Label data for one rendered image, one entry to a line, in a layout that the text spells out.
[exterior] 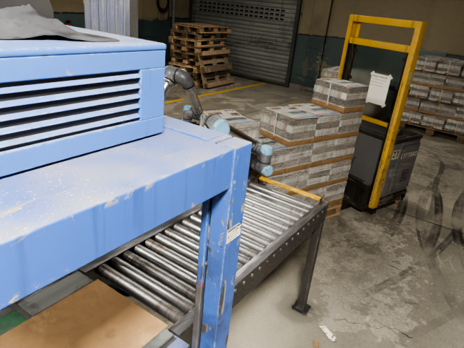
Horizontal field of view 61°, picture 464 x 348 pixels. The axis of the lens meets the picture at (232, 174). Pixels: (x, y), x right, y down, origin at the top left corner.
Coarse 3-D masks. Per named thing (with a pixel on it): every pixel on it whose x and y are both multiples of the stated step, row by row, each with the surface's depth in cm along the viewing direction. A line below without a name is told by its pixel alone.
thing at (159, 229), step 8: (248, 184) 253; (192, 208) 215; (200, 208) 216; (184, 216) 206; (168, 224) 197; (152, 232) 190; (160, 232) 191; (136, 240) 182; (144, 240) 183; (120, 248) 175; (128, 248) 176; (104, 256) 169; (112, 256) 169; (120, 256) 172; (88, 264) 163; (96, 264) 163; (88, 272) 159; (96, 272) 163; (104, 280) 169
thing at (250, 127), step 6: (228, 120) 287; (234, 120) 287; (240, 120) 287; (246, 120) 288; (252, 120) 290; (234, 126) 274; (240, 126) 277; (246, 126) 280; (252, 126) 283; (258, 126) 287; (246, 132) 282; (252, 132) 285
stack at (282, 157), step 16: (272, 144) 318; (304, 144) 326; (320, 144) 338; (272, 160) 310; (288, 160) 321; (304, 160) 333; (320, 160) 346; (272, 176) 317; (288, 176) 328; (304, 176) 340; (320, 176) 356; (320, 192) 364
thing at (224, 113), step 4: (204, 112) 294; (208, 112) 295; (212, 112) 296; (216, 112) 298; (220, 112) 299; (224, 112) 301; (228, 112) 303; (232, 112) 304; (236, 112) 306; (204, 116) 294; (220, 116) 293; (224, 116) 294; (228, 116) 296; (232, 116) 297; (240, 116) 300; (200, 124) 300
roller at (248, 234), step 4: (200, 212) 213; (200, 216) 212; (244, 232) 199; (248, 232) 198; (252, 232) 198; (244, 236) 198; (248, 236) 197; (252, 236) 196; (256, 236) 196; (260, 236) 195; (256, 240) 195; (260, 240) 194; (264, 240) 193; (268, 240) 193; (272, 240) 194; (264, 244) 192; (268, 244) 192
